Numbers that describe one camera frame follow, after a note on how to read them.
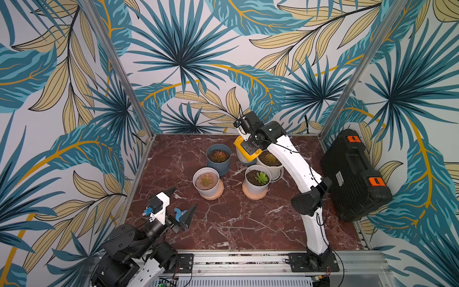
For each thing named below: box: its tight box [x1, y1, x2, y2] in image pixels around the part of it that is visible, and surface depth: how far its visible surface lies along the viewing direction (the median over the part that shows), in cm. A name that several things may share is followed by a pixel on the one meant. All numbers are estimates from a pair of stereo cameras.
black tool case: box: [320, 129, 393, 223], surface depth 77 cm
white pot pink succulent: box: [192, 166, 225, 201], surface depth 90 cm
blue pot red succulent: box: [205, 143, 232, 177], surface depth 98 cm
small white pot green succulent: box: [242, 164, 272, 200], surface depth 92 cm
